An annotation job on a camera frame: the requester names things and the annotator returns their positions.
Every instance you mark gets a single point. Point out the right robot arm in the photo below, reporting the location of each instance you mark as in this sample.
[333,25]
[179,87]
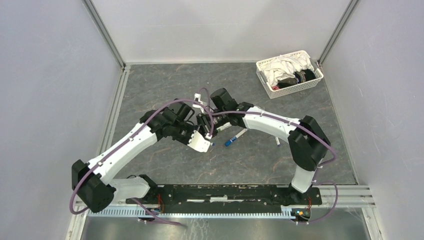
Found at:
[307,141]

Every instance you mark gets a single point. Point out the white slotted cable duct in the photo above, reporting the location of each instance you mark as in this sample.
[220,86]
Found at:
[138,212]

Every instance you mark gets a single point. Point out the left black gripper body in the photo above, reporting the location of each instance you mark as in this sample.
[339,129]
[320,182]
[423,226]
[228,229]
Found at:
[183,132]

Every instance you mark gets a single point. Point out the white cloth in basket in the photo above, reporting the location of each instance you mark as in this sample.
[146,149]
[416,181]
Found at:
[282,67]

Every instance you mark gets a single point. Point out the white plastic basket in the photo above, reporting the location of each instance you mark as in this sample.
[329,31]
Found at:
[275,92]

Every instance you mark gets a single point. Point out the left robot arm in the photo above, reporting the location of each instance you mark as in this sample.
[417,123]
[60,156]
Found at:
[93,181]

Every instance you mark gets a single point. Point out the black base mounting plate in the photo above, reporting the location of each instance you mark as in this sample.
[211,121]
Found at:
[228,199]

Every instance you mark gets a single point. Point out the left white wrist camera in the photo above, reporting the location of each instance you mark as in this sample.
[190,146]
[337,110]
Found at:
[198,143]

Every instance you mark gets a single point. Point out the black cloth in basket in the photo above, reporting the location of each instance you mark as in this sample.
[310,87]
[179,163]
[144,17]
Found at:
[299,77]

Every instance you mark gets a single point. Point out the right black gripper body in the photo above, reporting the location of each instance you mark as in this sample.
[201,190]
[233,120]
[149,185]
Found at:
[205,122]

